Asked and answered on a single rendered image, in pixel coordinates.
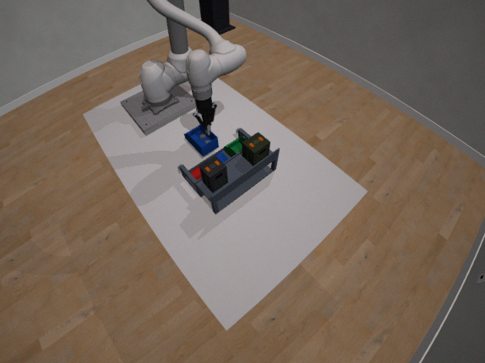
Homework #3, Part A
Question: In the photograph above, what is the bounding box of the blue bin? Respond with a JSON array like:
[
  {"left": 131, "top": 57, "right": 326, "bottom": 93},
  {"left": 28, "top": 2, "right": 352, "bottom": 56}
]
[{"left": 184, "top": 125, "right": 219, "bottom": 157}]

